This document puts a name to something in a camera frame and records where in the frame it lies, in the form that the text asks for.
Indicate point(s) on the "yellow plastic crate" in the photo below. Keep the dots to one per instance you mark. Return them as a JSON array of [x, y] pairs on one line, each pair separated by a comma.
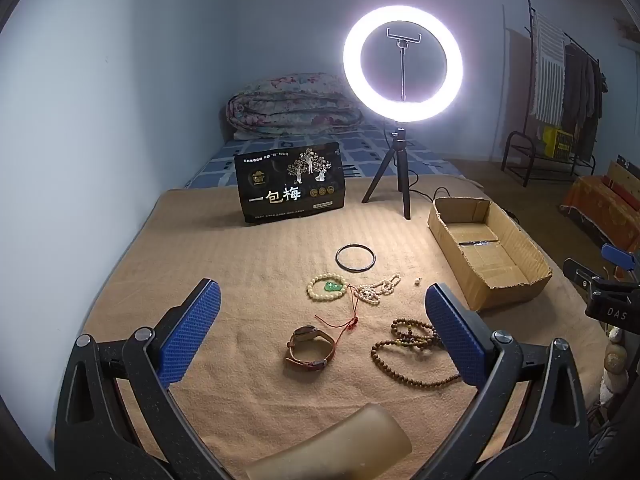
[[559, 142]]

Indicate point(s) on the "black printed snack bag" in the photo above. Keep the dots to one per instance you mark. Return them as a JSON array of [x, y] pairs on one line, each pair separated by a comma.
[[280, 195]]

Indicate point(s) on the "phone holder on gooseneck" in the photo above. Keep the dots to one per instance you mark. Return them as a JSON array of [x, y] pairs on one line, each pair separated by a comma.
[[401, 70]]

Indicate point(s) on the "dark hanging clothes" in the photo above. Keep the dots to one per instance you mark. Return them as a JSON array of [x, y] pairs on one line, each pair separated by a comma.
[[582, 90]]

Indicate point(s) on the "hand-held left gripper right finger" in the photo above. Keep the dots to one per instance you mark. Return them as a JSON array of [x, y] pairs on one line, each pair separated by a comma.
[[457, 335]]

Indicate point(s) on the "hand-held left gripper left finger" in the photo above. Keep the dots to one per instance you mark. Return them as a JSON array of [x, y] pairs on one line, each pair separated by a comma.
[[192, 327]]

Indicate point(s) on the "metal clothes rack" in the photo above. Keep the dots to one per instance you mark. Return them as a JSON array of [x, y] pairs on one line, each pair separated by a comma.
[[529, 15]]

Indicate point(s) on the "cardboard box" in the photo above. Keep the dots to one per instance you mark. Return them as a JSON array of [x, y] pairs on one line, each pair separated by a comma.
[[520, 250]]

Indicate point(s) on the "black chair frame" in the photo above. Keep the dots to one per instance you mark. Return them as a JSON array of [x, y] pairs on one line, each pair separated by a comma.
[[512, 152]]

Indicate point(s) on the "black tripod stand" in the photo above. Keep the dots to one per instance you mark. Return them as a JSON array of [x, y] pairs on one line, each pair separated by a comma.
[[400, 160]]

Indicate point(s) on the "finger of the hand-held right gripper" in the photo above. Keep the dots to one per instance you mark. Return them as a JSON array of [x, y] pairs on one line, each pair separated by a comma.
[[620, 255], [585, 272]]

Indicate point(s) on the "black bangle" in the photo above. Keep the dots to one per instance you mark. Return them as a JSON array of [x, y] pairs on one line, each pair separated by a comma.
[[338, 260]]

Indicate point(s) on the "blue patterned bedsheet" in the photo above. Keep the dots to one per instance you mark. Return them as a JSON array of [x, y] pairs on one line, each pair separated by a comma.
[[220, 160]]

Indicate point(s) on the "white striped hanging towel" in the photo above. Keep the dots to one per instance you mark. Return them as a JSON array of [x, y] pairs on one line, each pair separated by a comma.
[[547, 70]]

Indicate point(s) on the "folded floral quilt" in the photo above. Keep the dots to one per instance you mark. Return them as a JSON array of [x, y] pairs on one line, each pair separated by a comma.
[[290, 110]]

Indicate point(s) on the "wooden board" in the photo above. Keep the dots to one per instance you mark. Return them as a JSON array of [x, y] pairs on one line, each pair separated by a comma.
[[622, 180]]

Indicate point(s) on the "orange patterned cloth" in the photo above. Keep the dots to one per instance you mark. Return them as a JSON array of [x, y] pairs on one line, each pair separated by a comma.
[[595, 205]]

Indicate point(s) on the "brown leather wristwatch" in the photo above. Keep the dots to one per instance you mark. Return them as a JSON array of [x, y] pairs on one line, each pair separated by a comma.
[[305, 334]]

